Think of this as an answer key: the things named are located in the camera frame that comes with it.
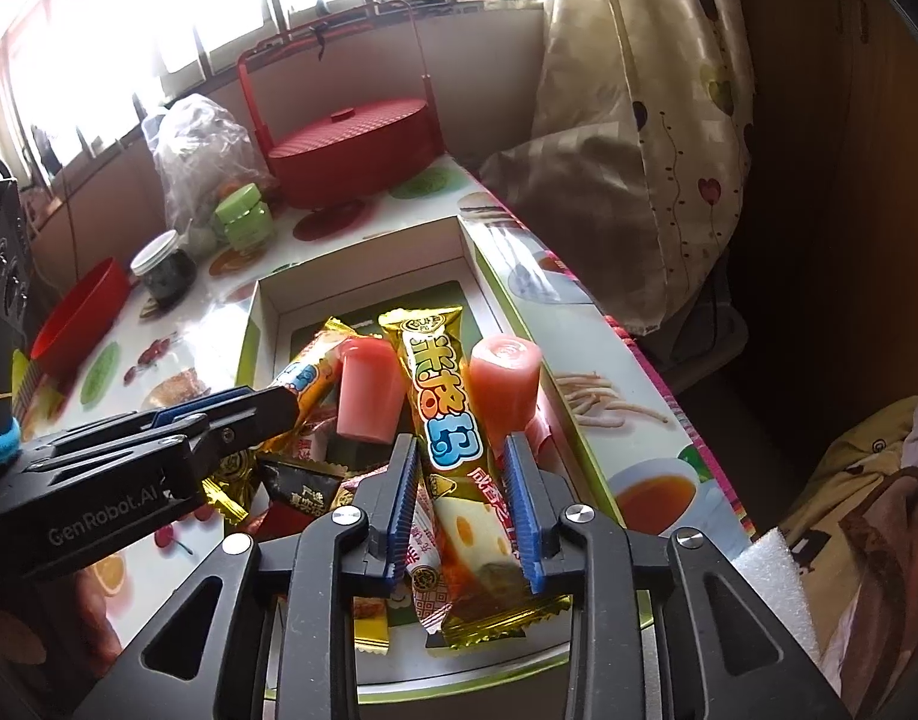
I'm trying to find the brown wooden cabinet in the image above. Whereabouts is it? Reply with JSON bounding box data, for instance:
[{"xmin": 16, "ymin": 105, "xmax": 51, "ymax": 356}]
[{"xmin": 729, "ymin": 0, "xmax": 918, "ymax": 406}]

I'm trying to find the green jar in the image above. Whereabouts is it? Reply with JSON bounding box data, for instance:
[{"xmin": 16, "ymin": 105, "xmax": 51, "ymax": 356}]
[{"xmin": 211, "ymin": 186, "xmax": 274, "ymax": 252}]

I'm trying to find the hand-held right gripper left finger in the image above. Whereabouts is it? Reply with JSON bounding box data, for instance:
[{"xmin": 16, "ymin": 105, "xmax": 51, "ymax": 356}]
[{"xmin": 73, "ymin": 433, "xmax": 420, "ymax": 720}]

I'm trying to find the yellow peanut candy packet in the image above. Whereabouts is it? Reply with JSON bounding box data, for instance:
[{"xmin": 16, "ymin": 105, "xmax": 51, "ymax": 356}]
[
  {"xmin": 200, "ymin": 450, "xmax": 251, "ymax": 527},
  {"xmin": 352, "ymin": 594, "xmax": 391, "ymax": 657}
]

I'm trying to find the red white patterned packet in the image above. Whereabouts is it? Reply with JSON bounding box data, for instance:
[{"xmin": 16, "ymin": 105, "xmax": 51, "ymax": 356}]
[
  {"xmin": 288, "ymin": 420, "xmax": 341, "ymax": 466},
  {"xmin": 399, "ymin": 476, "xmax": 451, "ymax": 635}
]

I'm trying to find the cream patterned curtain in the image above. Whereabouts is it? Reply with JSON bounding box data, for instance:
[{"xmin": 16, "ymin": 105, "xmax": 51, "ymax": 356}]
[{"xmin": 478, "ymin": 0, "xmax": 756, "ymax": 338}]

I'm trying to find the brown patterned bag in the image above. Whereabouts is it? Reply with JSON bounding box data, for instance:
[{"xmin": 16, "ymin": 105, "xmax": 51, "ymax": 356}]
[{"xmin": 819, "ymin": 465, "xmax": 918, "ymax": 698}]

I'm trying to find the red lidded basket with handle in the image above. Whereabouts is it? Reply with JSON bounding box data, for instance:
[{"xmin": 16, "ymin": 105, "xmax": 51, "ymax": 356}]
[{"xmin": 238, "ymin": 11, "xmax": 449, "ymax": 209}]

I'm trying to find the red oval bowl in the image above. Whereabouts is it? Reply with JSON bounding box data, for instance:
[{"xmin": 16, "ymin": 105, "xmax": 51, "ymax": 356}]
[{"xmin": 30, "ymin": 259, "xmax": 134, "ymax": 380}]

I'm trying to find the yellow cloth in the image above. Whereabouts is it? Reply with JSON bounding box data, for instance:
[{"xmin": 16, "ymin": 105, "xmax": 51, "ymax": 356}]
[{"xmin": 778, "ymin": 382, "xmax": 918, "ymax": 541}]

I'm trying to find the window with metal bars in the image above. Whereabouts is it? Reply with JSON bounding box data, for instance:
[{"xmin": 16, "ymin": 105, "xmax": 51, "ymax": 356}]
[{"xmin": 0, "ymin": 0, "xmax": 550, "ymax": 166}]

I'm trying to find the green and white cardboard box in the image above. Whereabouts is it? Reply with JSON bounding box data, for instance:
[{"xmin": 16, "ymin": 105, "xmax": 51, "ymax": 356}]
[{"xmin": 223, "ymin": 214, "xmax": 752, "ymax": 706}]

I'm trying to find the clear jar with dark contents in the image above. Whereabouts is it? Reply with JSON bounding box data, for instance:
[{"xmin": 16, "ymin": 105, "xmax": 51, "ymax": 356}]
[{"xmin": 130, "ymin": 231, "xmax": 199, "ymax": 308}]

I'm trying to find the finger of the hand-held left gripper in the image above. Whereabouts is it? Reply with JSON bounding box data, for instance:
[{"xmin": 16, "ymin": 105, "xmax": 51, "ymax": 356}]
[
  {"xmin": 22, "ymin": 385, "xmax": 296, "ymax": 460},
  {"xmin": 26, "ymin": 388, "xmax": 305, "ymax": 501}
]

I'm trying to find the long gold snack packet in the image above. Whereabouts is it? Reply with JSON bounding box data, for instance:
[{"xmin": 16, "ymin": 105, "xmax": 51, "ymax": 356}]
[
  {"xmin": 268, "ymin": 317, "xmax": 355, "ymax": 458},
  {"xmin": 376, "ymin": 305, "xmax": 574, "ymax": 650}
]

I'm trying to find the white foam sheet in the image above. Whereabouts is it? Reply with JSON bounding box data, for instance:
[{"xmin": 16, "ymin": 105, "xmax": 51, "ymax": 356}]
[{"xmin": 729, "ymin": 526, "xmax": 824, "ymax": 653}]

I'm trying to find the clear plastic bag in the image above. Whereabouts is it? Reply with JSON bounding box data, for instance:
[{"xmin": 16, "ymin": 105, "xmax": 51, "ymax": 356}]
[{"xmin": 142, "ymin": 94, "xmax": 276, "ymax": 233}]

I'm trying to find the black red triangular packet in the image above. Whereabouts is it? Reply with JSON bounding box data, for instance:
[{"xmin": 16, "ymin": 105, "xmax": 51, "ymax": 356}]
[
  {"xmin": 258, "ymin": 506, "xmax": 317, "ymax": 541},
  {"xmin": 258, "ymin": 454, "xmax": 349, "ymax": 517}
]

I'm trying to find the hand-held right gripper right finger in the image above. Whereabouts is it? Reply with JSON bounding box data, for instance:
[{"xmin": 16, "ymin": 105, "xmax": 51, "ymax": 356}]
[{"xmin": 502, "ymin": 433, "xmax": 850, "ymax": 720}]

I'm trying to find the person's left hand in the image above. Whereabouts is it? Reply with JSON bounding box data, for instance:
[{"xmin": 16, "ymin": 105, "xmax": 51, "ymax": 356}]
[{"xmin": 0, "ymin": 576, "xmax": 139, "ymax": 720}]

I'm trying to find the pink jelly cup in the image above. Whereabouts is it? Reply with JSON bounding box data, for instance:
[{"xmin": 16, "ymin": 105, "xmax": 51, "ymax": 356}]
[
  {"xmin": 466, "ymin": 336, "xmax": 556, "ymax": 466},
  {"xmin": 335, "ymin": 337, "xmax": 411, "ymax": 443}
]

